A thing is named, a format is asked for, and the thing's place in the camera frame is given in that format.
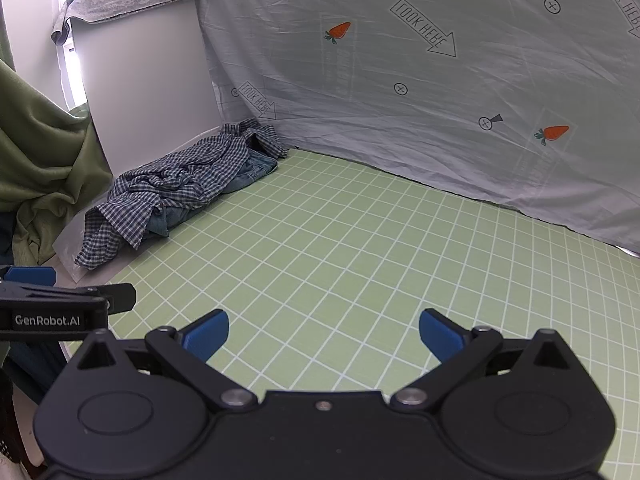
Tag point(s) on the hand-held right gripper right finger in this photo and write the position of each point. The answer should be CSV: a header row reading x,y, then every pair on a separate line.
x,y
440,335

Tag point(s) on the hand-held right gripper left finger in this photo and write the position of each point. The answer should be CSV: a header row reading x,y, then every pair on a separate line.
x,y
210,332

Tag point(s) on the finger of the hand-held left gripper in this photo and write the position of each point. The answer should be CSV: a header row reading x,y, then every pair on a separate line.
x,y
120,296
30,275

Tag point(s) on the blue plaid shirt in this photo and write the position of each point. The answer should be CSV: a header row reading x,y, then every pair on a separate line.
x,y
175,180

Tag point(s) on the dark blue cloth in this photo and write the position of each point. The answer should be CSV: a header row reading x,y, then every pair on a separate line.
x,y
35,365

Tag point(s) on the green curtain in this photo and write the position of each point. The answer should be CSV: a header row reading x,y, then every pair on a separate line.
x,y
40,150

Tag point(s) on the green grid mat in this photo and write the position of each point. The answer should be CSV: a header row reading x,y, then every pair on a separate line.
x,y
350,240

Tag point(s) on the blue denim jeans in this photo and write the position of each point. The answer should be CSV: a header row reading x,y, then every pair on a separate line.
x,y
257,167

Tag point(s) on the white backdrop board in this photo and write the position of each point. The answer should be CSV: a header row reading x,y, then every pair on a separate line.
x,y
150,90

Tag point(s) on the grey carrot print sheet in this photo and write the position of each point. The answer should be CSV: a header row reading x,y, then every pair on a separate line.
x,y
350,125

